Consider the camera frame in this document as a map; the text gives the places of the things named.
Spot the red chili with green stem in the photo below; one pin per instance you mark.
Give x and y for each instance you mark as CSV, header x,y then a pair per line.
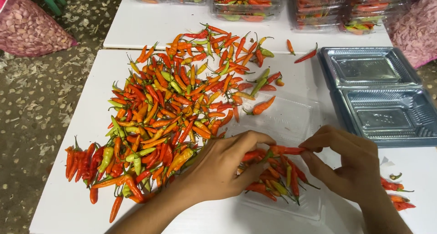
x,y
391,185

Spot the pile of mixed chili peppers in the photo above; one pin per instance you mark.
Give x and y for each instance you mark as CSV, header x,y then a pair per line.
x,y
164,107

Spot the stack of empty clamshell trays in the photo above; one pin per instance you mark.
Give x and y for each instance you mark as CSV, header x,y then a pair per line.
x,y
379,97

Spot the small orange-red chili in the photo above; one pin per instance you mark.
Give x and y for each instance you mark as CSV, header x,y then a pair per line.
x,y
397,198

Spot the short orange chili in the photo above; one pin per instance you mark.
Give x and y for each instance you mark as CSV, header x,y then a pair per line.
x,y
290,47

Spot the person's left hand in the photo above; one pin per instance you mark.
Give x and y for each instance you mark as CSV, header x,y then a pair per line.
x,y
215,169

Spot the open clear plastic clamshell container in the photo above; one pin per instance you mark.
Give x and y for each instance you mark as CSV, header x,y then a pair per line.
x,y
290,119

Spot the long red chili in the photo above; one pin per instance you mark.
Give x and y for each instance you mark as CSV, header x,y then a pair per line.
x,y
288,150

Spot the person's right hand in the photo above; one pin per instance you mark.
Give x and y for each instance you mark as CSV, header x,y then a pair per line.
x,y
355,165

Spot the curved red chili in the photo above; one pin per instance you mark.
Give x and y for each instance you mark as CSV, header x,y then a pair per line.
x,y
305,56

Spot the small batch of sorted chilies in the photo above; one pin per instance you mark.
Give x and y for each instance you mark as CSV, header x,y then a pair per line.
x,y
278,179

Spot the loose green chili stem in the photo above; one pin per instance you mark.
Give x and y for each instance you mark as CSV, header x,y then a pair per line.
x,y
396,176

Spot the stubby red chili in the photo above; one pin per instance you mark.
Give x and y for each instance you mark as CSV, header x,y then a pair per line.
x,y
404,205

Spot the pink mesh bag of shallots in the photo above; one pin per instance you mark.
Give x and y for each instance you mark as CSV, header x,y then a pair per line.
x,y
27,26
416,29

